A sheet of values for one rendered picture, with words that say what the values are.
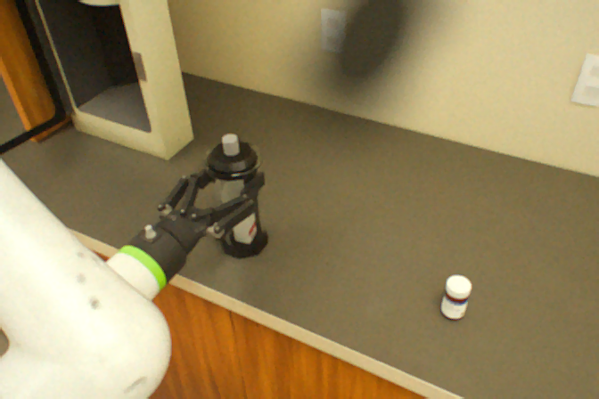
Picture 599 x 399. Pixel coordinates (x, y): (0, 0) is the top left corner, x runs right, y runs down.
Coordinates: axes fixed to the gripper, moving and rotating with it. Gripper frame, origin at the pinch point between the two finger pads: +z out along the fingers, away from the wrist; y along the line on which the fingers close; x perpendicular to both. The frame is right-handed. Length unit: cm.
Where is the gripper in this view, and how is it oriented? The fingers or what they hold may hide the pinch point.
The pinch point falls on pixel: (234, 176)
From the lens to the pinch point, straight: 106.0
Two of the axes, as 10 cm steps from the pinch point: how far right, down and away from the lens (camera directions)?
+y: -8.7, -3.0, 3.8
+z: 4.9, -5.9, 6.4
